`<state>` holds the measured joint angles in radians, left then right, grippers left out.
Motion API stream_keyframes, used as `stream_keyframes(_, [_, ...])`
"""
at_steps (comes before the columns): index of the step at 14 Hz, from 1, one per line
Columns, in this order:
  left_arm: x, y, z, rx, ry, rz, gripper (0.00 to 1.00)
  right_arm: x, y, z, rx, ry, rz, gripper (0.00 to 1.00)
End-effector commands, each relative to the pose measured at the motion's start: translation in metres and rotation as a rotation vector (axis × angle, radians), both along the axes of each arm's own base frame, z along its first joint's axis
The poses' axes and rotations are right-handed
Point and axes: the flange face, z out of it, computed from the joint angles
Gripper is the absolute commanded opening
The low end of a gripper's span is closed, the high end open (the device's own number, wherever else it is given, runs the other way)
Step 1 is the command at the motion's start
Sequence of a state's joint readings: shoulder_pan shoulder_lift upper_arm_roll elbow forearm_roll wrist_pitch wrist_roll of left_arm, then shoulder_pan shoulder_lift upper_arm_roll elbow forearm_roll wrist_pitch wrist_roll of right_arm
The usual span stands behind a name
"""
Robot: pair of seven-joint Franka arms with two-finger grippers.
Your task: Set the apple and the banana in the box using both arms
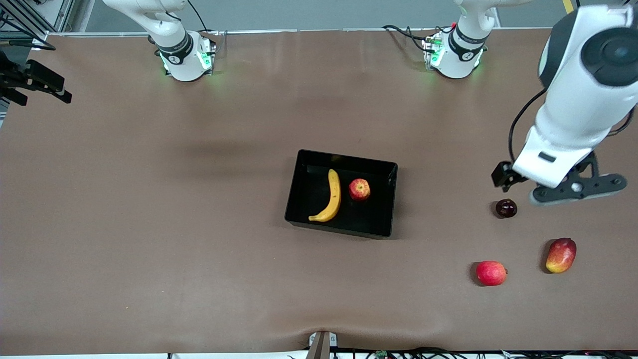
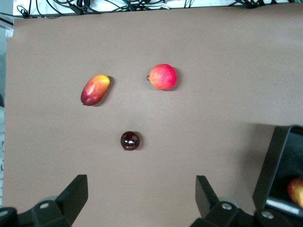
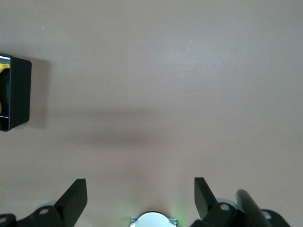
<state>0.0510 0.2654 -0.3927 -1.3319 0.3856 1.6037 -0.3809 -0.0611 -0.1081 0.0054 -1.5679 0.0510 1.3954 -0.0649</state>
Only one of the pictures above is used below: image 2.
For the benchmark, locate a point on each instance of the red yellow mango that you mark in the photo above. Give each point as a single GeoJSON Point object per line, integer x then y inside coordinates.
{"type": "Point", "coordinates": [94, 91]}

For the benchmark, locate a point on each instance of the red pomegranate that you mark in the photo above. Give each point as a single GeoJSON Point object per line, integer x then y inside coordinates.
{"type": "Point", "coordinates": [164, 76]}

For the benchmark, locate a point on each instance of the dark purple mangosteen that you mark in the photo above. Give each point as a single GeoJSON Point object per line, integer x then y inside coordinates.
{"type": "Point", "coordinates": [130, 141]}

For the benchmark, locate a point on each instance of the black plastic box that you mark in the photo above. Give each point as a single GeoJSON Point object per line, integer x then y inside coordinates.
{"type": "Point", "coordinates": [272, 165]}

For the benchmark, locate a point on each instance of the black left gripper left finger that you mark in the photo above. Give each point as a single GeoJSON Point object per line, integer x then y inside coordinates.
{"type": "Point", "coordinates": [71, 201]}

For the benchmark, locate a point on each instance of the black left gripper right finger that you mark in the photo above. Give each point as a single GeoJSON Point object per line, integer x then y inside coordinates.
{"type": "Point", "coordinates": [210, 208]}

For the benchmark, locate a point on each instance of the red yellow apple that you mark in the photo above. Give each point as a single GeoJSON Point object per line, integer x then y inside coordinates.
{"type": "Point", "coordinates": [297, 192]}

